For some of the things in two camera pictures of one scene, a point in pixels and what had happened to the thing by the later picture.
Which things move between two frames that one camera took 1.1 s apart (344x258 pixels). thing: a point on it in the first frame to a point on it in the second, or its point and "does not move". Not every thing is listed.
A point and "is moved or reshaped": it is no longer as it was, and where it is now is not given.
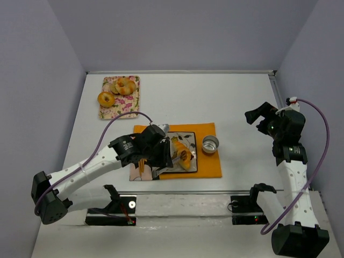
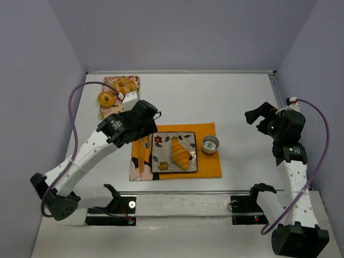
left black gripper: [165, 152] to [148, 129]
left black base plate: [120, 212] does not move
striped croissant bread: [184, 154] does not move
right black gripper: [263, 118] does not move
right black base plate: [245, 212] does not move
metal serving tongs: [156, 172] is moved or reshaped
